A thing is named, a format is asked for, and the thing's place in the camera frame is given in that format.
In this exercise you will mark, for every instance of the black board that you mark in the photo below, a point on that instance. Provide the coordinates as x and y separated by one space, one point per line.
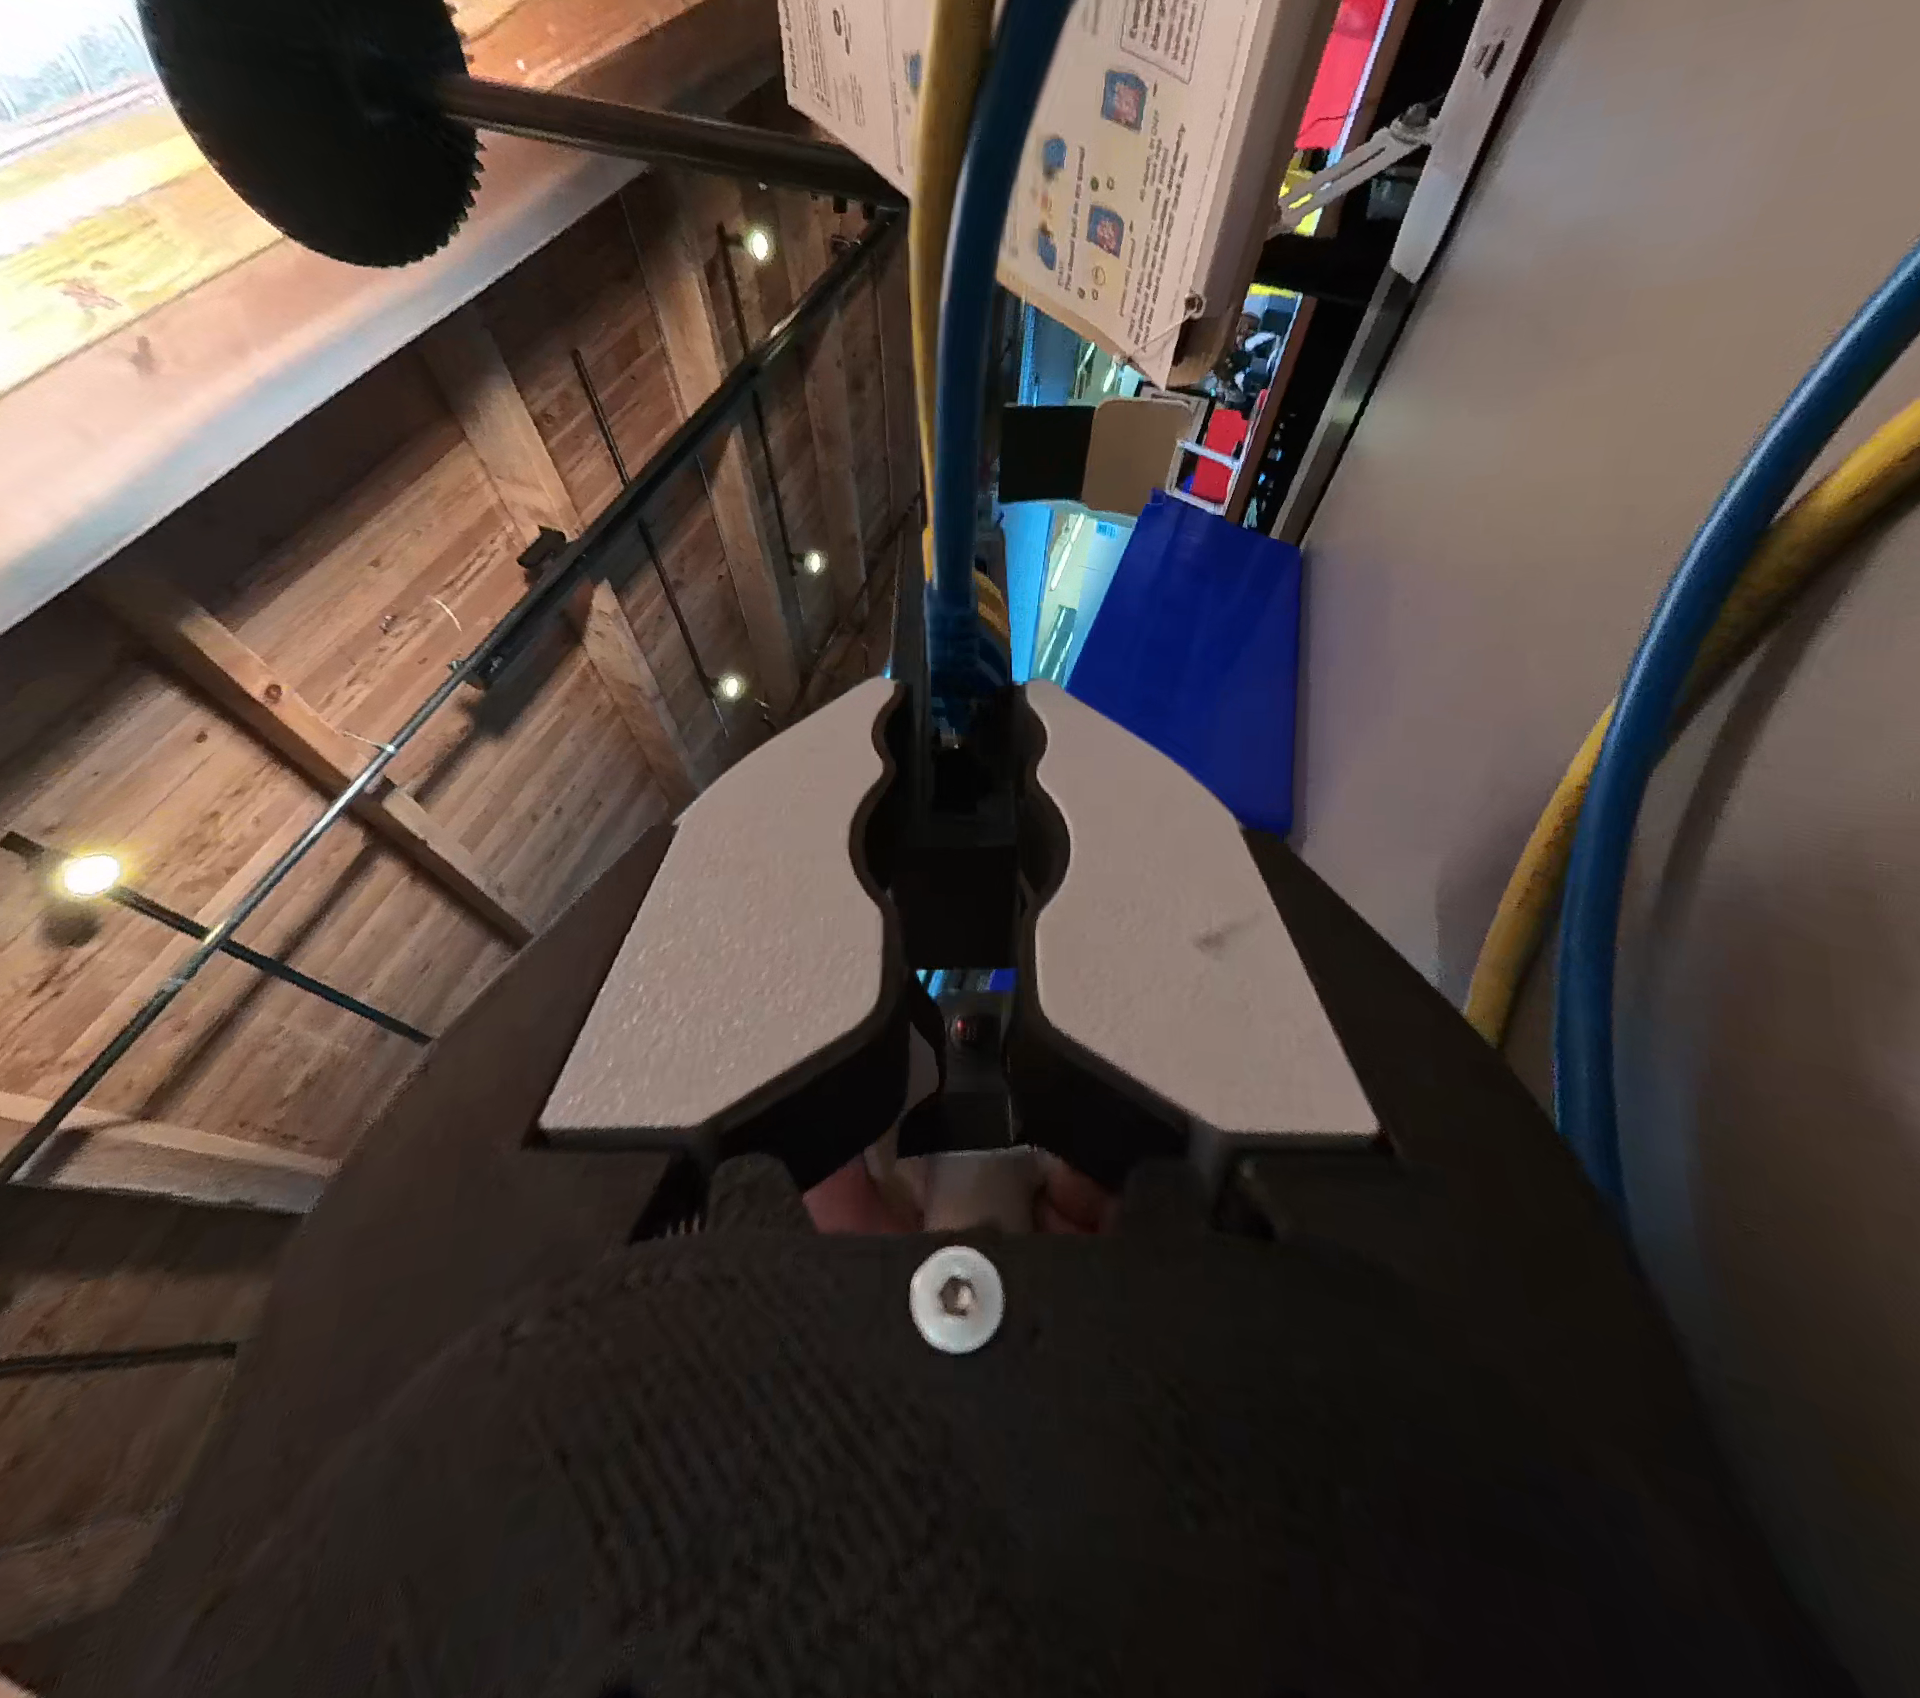
1046 453

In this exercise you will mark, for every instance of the ceiling track spotlights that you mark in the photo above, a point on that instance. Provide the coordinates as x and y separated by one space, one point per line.
90 872

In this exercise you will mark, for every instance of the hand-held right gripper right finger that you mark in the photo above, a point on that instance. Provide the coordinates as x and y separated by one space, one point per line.
1200 963

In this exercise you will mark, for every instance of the black pole with round disc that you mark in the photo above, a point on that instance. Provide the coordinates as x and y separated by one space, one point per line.
300 48

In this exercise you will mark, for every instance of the white rack with red box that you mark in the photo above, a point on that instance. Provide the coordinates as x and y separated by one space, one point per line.
1223 438

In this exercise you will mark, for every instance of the printed instruction board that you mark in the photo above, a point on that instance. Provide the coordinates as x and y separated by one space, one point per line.
1200 2

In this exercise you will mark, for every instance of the black network switch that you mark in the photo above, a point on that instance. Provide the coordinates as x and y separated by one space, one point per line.
961 872

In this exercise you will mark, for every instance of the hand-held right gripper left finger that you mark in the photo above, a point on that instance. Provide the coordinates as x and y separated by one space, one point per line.
735 963

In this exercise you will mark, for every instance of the cardboard sheet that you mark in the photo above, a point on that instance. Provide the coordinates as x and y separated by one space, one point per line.
1140 453

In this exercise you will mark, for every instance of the red equipment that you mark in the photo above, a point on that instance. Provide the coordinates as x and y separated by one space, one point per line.
1351 32

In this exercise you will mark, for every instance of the person's left hand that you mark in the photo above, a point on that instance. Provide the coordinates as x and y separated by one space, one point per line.
854 1200

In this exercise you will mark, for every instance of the blue plastic bin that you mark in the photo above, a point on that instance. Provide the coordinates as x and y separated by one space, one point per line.
1185 663

